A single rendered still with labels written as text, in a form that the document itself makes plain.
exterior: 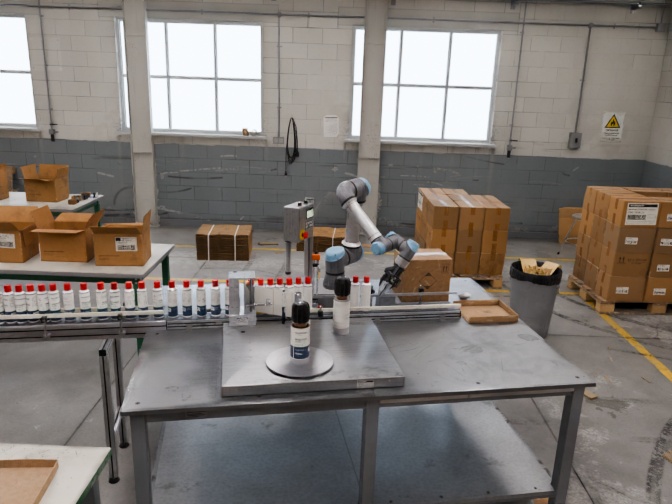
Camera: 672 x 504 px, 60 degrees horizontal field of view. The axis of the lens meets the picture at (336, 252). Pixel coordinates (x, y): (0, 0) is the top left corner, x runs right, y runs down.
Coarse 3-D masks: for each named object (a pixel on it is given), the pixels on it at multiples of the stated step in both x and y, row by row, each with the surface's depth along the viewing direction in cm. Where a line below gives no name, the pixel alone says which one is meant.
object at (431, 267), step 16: (416, 256) 356; (432, 256) 357; (448, 256) 358; (416, 272) 351; (432, 272) 353; (448, 272) 355; (400, 288) 357; (416, 288) 354; (432, 288) 356; (448, 288) 358
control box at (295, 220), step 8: (288, 208) 311; (296, 208) 309; (304, 208) 313; (288, 216) 313; (296, 216) 310; (304, 216) 315; (288, 224) 314; (296, 224) 312; (304, 224) 316; (288, 232) 315; (296, 232) 313; (312, 232) 327; (288, 240) 316; (296, 240) 314
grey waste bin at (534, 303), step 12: (516, 288) 509; (528, 288) 499; (540, 288) 496; (552, 288) 498; (516, 300) 512; (528, 300) 503; (540, 300) 500; (552, 300) 504; (516, 312) 514; (528, 312) 507; (540, 312) 504; (528, 324) 510; (540, 324) 509
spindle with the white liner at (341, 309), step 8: (336, 280) 294; (344, 280) 292; (336, 288) 294; (344, 288) 293; (336, 296) 297; (344, 296) 295; (336, 304) 296; (344, 304) 295; (336, 312) 297; (344, 312) 296; (336, 320) 298; (344, 320) 297; (336, 328) 299; (344, 328) 299
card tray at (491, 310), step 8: (464, 304) 357; (472, 304) 358; (480, 304) 359; (488, 304) 360; (496, 304) 361; (504, 304) 353; (464, 312) 347; (472, 312) 348; (480, 312) 348; (488, 312) 349; (496, 312) 349; (504, 312) 350; (512, 312) 343; (472, 320) 332; (480, 320) 333; (488, 320) 334; (496, 320) 335; (504, 320) 336; (512, 320) 337
